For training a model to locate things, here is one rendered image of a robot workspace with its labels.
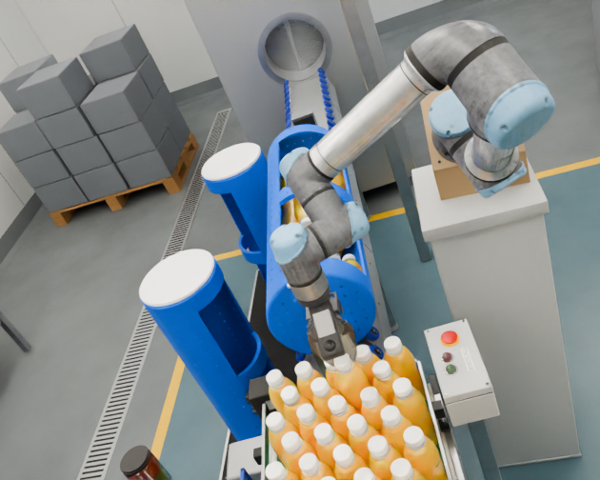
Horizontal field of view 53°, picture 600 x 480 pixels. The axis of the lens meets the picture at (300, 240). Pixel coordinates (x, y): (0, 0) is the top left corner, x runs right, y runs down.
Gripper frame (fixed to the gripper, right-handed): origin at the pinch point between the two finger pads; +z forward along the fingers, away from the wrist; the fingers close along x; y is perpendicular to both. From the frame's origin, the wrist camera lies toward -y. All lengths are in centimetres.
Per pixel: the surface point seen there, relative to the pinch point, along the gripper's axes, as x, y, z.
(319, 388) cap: 7.1, -1.4, 4.7
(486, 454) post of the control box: -23.5, -4.4, 39.9
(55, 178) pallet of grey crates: 237, 352, 72
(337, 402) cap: 3.3, -6.6, 4.7
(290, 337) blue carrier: 15.5, 22.7, 9.9
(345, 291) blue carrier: -2.8, 22.8, 0.4
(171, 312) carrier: 58, 56, 16
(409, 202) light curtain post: -27, 164, 76
